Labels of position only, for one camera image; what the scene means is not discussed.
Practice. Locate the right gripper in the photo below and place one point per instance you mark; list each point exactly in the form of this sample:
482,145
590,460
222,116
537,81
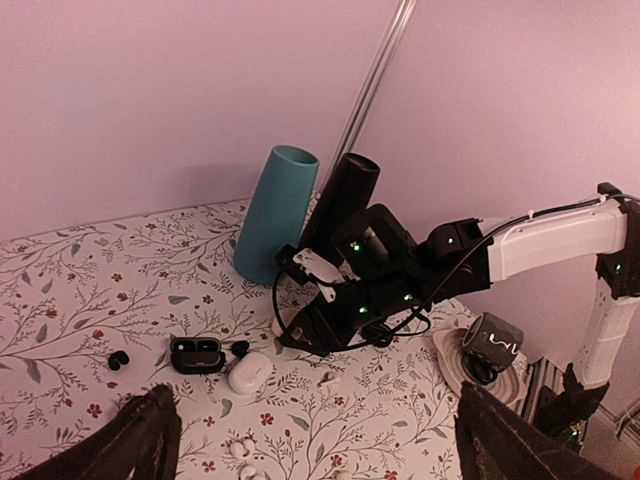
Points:
357,317

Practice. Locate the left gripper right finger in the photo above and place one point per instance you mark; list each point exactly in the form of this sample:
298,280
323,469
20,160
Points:
493,442

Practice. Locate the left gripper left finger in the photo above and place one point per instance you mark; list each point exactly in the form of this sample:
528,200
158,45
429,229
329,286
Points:
141,442

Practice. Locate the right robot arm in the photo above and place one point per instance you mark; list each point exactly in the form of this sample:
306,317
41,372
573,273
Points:
392,273

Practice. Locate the beige earbud case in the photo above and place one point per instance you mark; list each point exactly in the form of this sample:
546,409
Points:
283,328

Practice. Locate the black earbud beside white case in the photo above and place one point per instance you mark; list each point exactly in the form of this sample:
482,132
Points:
240,348

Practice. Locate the white oval earbud case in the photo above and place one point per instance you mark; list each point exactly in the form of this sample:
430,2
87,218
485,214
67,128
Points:
250,373

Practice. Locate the open black earbud case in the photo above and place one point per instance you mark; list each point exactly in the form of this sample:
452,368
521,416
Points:
196,355

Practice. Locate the white stem earbud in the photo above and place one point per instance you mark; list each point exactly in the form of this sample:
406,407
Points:
329,378

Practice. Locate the black earbud near centre back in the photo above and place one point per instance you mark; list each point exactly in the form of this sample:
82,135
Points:
117,360

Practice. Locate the dark grey mug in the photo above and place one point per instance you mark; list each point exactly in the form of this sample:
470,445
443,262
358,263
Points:
493,342

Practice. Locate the teal vase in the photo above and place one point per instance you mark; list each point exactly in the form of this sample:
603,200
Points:
276,213

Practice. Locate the floral table mat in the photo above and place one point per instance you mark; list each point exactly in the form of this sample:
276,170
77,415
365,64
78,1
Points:
72,297

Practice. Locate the black vase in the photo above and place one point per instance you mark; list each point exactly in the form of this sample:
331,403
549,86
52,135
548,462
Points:
347,191

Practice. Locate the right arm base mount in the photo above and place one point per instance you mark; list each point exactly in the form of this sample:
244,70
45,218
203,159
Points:
564,417

